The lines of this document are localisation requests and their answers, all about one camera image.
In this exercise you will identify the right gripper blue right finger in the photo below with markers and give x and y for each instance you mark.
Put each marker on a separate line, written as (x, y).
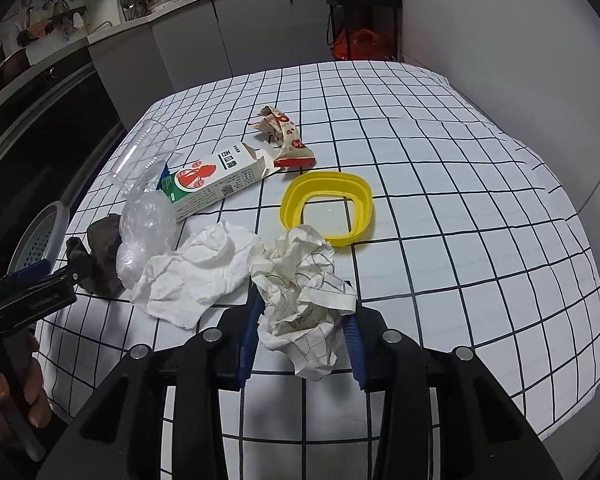
(356, 349)

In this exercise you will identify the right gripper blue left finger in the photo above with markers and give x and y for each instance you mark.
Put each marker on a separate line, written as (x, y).
(250, 338)

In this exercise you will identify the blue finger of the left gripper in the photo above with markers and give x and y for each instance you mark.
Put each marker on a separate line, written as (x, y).
(36, 271)

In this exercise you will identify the checked paper ball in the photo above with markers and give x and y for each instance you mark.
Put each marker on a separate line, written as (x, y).
(305, 301)

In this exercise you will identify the clear plastic bag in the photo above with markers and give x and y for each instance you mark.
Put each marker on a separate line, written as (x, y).
(147, 229)

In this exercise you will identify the green white carton box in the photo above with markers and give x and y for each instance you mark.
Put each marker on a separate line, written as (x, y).
(209, 179)

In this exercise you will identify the red beige snack wrapper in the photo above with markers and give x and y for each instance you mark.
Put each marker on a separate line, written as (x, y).
(292, 152)

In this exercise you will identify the grey perforated trash bin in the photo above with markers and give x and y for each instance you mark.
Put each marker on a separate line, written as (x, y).
(43, 238)

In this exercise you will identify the grey kitchen cabinets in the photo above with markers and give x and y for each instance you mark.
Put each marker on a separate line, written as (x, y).
(186, 43)

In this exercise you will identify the left human hand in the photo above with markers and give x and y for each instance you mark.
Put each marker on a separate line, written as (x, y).
(33, 391)

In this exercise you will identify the dark brown crumpled paper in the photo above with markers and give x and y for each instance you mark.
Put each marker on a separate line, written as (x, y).
(103, 237)

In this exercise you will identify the white crumpled tissue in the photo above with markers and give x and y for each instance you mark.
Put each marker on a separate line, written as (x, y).
(179, 287)

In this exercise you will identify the yellow collapsible bowl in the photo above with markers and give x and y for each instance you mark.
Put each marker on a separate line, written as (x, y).
(337, 204)

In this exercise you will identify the black built-in oven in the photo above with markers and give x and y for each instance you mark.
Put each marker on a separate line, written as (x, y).
(58, 126)

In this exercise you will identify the clear plastic cup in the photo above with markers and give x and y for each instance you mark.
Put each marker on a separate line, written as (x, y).
(144, 159)

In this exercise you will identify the red plastic bag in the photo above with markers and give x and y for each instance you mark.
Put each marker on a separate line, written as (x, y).
(362, 45)

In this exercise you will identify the black metal shelf rack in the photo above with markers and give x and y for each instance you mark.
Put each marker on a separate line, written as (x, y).
(381, 16)

